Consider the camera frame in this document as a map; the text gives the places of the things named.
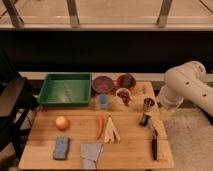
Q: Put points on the dark eraser block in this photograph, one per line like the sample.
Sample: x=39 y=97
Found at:
x=127 y=81

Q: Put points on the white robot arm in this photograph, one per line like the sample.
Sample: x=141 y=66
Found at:
x=186 y=82

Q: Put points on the green plastic tray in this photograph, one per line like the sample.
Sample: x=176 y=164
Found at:
x=66 y=90

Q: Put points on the purple bowl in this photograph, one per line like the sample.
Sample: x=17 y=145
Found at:
x=102 y=84

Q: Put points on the blue plastic cup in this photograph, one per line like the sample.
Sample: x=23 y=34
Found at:
x=103 y=101

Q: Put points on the clear cup with red contents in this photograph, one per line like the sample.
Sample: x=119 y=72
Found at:
x=123 y=96

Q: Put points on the red bowl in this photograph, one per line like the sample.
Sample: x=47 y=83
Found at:
x=119 y=79

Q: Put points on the orange carrot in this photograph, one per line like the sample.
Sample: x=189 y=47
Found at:
x=100 y=123

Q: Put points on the metal cup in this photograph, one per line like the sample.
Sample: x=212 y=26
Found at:
x=148 y=104

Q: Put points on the yellow banana peel pieces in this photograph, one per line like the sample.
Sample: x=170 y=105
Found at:
x=111 y=132

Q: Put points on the small black clip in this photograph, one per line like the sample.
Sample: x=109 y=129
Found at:
x=144 y=119

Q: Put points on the orange round fruit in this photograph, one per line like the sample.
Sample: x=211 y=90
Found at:
x=62 y=123

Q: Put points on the grey folded cloth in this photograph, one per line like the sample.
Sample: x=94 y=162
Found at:
x=90 y=153

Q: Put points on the blue sponge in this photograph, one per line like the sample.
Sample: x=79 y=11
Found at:
x=61 y=148

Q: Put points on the black chair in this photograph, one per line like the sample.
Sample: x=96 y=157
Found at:
x=16 y=100

